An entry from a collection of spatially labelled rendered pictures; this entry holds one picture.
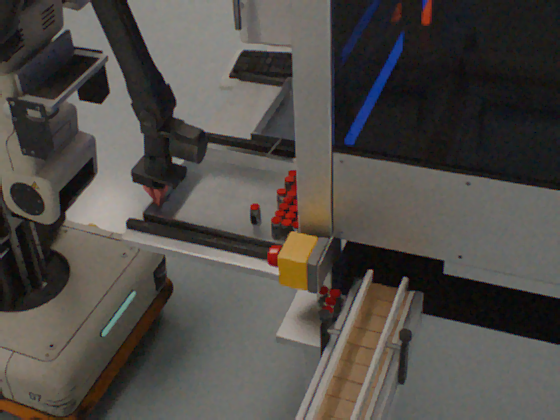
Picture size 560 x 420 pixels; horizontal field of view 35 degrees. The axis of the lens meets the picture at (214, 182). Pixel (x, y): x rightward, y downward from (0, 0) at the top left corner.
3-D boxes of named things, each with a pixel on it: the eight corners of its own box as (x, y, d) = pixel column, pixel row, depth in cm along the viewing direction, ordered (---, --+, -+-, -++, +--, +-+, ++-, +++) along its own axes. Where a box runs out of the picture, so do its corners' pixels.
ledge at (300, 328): (370, 310, 162) (370, 303, 161) (350, 361, 153) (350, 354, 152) (299, 293, 167) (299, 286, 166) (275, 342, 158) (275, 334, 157)
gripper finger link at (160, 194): (162, 217, 185) (161, 183, 179) (132, 208, 187) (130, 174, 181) (176, 198, 189) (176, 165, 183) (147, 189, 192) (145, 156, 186)
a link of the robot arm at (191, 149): (158, 86, 174) (138, 110, 168) (211, 100, 170) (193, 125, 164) (160, 133, 182) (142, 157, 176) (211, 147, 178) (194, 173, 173)
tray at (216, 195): (337, 183, 190) (337, 170, 188) (296, 260, 172) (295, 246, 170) (196, 156, 203) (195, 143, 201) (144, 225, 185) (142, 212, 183)
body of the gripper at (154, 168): (174, 191, 179) (173, 163, 174) (129, 178, 182) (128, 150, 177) (187, 173, 183) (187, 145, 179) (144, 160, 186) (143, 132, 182)
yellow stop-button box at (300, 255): (329, 268, 158) (329, 238, 154) (317, 295, 153) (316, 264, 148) (290, 259, 161) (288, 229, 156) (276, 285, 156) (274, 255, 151)
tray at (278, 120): (422, 108, 211) (423, 95, 209) (395, 170, 192) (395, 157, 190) (288, 88, 223) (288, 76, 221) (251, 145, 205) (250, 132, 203)
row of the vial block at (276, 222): (309, 189, 189) (309, 172, 186) (280, 241, 177) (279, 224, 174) (300, 187, 190) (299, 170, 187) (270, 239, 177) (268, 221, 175)
